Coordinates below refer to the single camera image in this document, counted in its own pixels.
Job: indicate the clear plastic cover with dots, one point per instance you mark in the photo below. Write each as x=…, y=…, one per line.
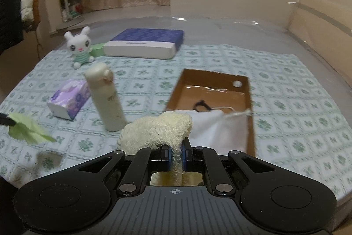
x=220, y=31

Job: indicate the black jacket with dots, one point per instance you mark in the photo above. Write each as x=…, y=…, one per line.
x=9, y=17

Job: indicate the blue and white flat box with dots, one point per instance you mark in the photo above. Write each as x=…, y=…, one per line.
x=143, y=42

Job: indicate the cream loofah sponge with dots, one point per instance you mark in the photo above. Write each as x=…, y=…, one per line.
x=156, y=130

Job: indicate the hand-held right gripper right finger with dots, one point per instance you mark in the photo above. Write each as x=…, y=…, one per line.
x=184, y=159

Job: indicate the light green small box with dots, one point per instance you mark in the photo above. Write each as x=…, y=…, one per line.
x=97, y=50

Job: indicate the purple tissue pack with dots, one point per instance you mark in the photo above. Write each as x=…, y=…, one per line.
x=68, y=98

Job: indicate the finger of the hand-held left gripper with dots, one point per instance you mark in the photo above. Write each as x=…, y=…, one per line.
x=7, y=120

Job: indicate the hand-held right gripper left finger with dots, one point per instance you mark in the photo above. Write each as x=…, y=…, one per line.
x=170, y=159

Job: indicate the floral bedsheet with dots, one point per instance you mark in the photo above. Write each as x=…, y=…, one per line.
x=288, y=113

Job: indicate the white bunny plush toy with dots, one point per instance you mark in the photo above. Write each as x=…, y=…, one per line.
x=79, y=45

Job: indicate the wooden headboard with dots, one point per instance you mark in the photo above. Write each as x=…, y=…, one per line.
x=324, y=23

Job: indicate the light green cloth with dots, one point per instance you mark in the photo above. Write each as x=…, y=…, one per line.
x=30, y=130

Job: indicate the brown cardboard box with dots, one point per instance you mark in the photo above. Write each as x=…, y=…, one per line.
x=211, y=86

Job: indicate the cream thermos bottle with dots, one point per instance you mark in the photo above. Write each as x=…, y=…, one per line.
x=107, y=97

